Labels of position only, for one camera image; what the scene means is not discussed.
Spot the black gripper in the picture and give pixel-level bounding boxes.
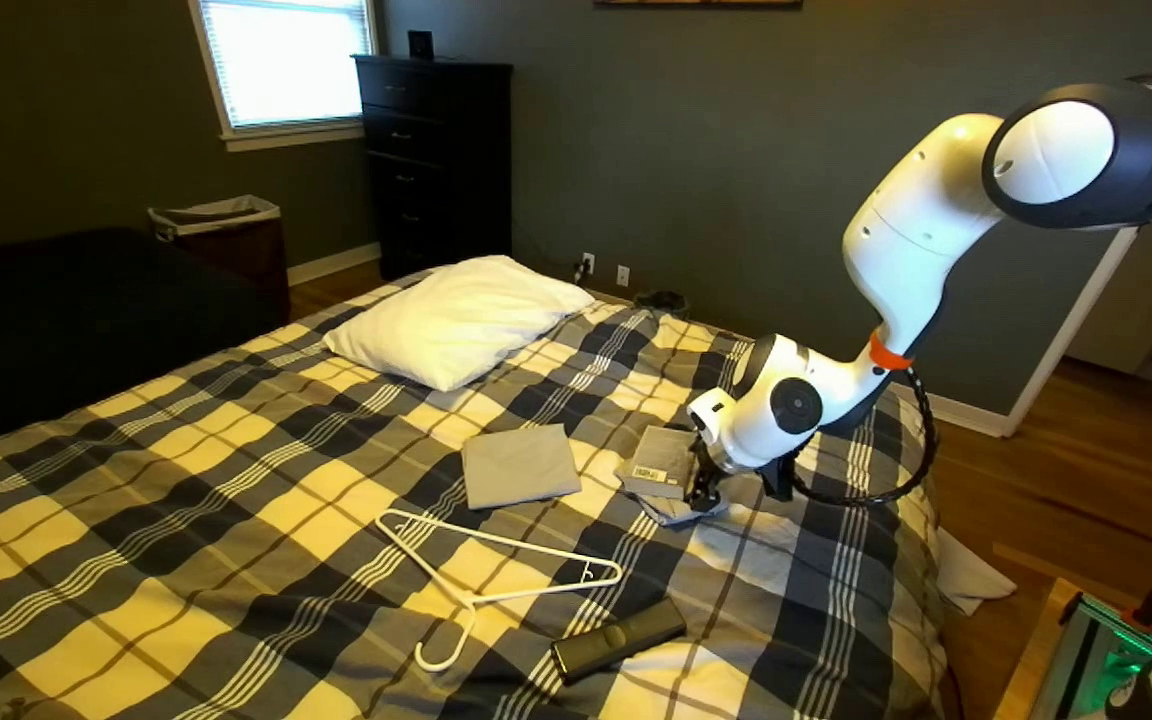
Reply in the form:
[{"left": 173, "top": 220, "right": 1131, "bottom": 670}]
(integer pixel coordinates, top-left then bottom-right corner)
[{"left": 682, "top": 443, "right": 729, "bottom": 520}]

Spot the teal metal frame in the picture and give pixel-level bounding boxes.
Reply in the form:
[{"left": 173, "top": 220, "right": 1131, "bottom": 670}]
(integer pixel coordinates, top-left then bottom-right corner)
[{"left": 1026, "top": 583, "right": 1152, "bottom": 720}]

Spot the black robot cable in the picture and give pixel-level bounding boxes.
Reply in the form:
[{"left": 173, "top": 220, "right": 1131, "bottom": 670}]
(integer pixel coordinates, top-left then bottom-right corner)
[{"left": 786, "top": 362, "right": 938, "bottom": 512}]

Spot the orange cable clamp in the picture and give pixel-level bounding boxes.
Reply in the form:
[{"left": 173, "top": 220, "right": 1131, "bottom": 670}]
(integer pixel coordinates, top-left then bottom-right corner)
[{"left": 864, "top": 333, "right": 914, "bottom": 374}]

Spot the yellow grey plaid comforter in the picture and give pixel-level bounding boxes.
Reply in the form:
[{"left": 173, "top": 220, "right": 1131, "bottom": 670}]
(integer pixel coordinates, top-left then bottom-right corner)
[{"left": 0, "top": 257, "right": 953, "bottom": 720}]

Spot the black chest of drawers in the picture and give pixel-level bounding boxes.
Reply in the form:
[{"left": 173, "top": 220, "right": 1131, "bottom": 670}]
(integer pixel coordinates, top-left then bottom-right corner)
[{"left": 353, "top": 52, "right": 514, "bottom": 279}]

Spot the dark wooden nightstand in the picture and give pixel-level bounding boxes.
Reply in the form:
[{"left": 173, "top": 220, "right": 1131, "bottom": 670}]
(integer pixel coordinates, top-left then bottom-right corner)
[{"left": 142, "top": 191, "right": 292, "bottom": 333}]

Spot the black futon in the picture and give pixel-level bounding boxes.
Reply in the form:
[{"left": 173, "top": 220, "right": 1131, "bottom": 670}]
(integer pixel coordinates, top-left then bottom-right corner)
[{"left": 0, "top": 225, "right": 292, "bottom": 462}]

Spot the bright window with white frame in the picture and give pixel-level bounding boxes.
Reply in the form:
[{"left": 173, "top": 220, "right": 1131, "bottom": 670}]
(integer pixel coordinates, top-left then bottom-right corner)
[{"left": 187, "top": 0, "right": 387, "bottom": 151}]

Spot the white wire clothes hanger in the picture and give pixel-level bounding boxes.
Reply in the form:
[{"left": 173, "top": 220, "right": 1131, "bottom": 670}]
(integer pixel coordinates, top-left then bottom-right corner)
[{"left": 371, "top": 502, "right": 629, "bottom": 676}]

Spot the brown wooden plank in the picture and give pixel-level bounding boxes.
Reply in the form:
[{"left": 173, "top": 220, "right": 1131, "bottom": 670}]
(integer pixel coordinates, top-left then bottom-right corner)
[{"left": 990, "top": 572, "right": 1089, "bottom": 720}]

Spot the white pillow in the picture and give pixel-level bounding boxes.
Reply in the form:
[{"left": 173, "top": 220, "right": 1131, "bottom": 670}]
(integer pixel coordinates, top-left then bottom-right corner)
[{"left": 318, "top": 253, "right": 605, "bottom": 396}]

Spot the white bed sheet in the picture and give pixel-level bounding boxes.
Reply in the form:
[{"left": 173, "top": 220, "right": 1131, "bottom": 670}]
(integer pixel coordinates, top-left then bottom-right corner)
[{"left": 930, "top": 524, "right": 1020, "bottom": 620}]

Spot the light grey cloth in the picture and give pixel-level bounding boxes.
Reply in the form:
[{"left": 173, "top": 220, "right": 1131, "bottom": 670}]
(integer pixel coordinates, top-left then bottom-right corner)
[{"left": 459, "top": 421, "right": 586, "bottom": 512}]

